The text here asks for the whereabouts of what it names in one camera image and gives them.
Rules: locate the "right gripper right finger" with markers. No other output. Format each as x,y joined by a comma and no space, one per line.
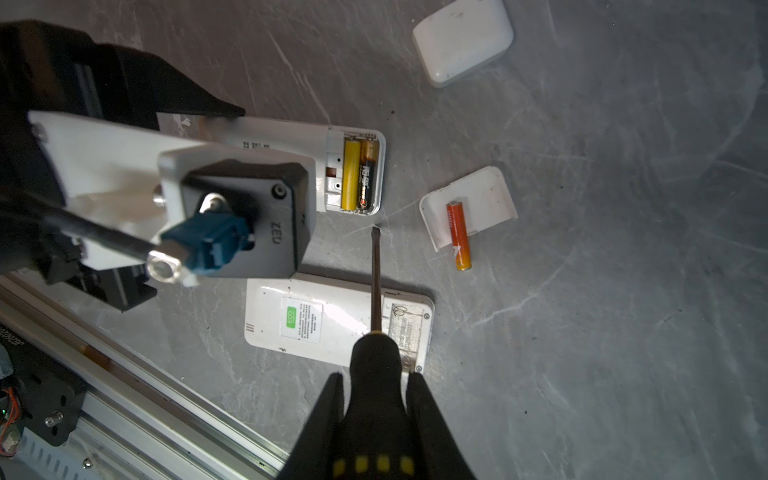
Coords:
437,453

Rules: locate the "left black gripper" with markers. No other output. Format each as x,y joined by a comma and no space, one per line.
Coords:
46,67

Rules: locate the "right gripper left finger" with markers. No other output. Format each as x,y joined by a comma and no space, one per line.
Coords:
311,457

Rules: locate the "black yellow screwdriver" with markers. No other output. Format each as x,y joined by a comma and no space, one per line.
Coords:
374,439

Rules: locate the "white remote control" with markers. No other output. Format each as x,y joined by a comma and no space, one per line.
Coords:
321,319

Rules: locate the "yellow AA battery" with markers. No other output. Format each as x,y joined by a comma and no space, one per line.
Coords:
350,180

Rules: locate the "white remote with display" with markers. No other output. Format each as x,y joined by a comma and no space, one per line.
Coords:
324,162

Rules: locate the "orange AA battery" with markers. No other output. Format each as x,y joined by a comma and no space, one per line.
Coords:
459,235

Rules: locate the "white battery cover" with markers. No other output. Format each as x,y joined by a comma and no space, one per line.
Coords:
462,37
486,201

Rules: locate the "black gold AA battery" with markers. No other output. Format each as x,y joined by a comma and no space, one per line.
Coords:
368,161

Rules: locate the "green circuit board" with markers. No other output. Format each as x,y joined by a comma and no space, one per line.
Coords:
11,431

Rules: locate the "aluminium rail frame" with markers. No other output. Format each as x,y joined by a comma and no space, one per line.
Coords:
136,422

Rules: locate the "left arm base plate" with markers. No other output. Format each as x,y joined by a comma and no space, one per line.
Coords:
51,395

